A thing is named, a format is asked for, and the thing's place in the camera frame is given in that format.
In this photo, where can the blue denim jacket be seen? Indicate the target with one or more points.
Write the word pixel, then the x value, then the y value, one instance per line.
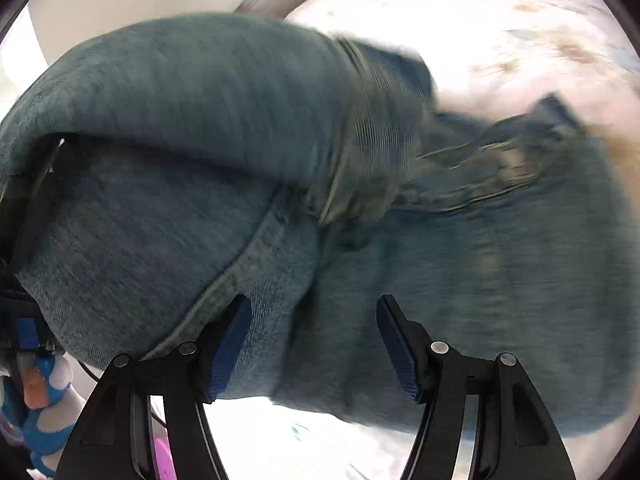
pixel 192 147

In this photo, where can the left hand blue white glove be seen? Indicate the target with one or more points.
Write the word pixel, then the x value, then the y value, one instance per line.
pixel 45 409

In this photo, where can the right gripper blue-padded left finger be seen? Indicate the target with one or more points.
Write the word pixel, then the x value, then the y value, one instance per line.
pixel 113 437

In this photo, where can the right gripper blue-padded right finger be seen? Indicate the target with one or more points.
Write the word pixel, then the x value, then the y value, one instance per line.
pixel 514 434

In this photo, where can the magenta plastic object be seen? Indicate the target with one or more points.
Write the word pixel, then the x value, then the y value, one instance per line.
pixel 163 458

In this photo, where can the floral pink bed cover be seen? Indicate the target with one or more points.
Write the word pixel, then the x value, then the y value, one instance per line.
pixel 521 232

